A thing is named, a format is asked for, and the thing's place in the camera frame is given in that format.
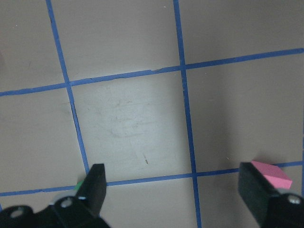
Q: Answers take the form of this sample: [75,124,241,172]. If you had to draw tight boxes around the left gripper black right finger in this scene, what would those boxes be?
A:
[238,162,280,226]

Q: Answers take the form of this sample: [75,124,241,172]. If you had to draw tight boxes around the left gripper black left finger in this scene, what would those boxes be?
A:
[76,163,106,217]

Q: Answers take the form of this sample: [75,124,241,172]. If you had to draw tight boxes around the green foam cube near left arm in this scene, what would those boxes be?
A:
[74,181,84,190]

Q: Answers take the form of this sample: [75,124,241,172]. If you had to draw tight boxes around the pink foam cube centre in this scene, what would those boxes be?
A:
[251,161,293,190]

